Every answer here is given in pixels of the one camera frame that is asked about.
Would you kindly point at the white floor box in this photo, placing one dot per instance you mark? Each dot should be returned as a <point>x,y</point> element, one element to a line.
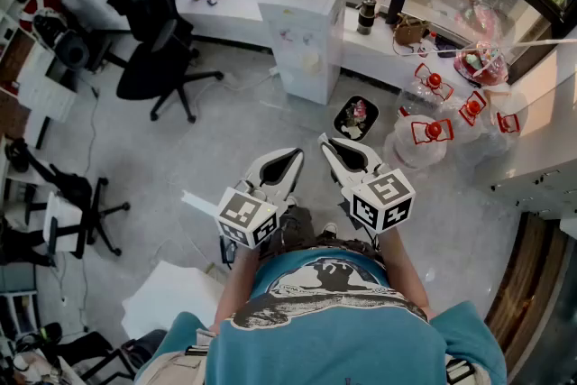
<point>176,297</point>

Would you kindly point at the black trash bin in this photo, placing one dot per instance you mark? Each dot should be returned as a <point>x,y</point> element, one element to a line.
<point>356,119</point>

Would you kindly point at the person's right forearm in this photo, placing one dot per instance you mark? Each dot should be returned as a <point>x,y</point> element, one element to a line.
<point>403,275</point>

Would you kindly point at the brown handbag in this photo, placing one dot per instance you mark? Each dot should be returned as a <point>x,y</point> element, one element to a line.
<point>409,31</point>

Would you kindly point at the white water dispenser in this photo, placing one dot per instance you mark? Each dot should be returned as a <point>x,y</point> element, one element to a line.
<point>306,22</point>

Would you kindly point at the black office chair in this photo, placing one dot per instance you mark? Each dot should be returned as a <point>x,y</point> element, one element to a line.
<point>149,72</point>

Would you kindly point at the small white red-capped bottle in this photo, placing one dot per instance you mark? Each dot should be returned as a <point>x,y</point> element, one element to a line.
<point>428,44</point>

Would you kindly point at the white sneaker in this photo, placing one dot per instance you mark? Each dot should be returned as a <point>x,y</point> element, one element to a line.
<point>330,230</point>

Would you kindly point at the dark brown trousers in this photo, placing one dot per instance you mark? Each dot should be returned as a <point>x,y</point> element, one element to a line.
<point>297,225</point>

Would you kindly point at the black chair with white panel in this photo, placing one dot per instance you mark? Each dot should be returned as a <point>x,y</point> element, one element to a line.
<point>92,212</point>

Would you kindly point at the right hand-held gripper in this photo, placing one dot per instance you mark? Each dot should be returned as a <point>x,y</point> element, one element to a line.
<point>383,203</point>

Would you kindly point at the person's left forearm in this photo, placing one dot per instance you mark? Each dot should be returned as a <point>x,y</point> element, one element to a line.
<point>236,284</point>

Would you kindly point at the teal printed shirt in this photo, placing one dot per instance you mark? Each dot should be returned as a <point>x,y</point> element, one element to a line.
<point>324,338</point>

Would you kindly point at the black round device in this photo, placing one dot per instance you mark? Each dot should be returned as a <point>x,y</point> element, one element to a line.
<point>72,50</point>

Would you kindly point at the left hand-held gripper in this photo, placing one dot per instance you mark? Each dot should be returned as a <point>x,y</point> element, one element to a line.
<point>243,212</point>

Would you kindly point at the black thermos flask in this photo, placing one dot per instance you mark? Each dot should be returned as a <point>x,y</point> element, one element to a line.
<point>366,15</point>

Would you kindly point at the red white round cushion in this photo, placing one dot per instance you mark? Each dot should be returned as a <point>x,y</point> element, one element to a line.
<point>38,2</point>

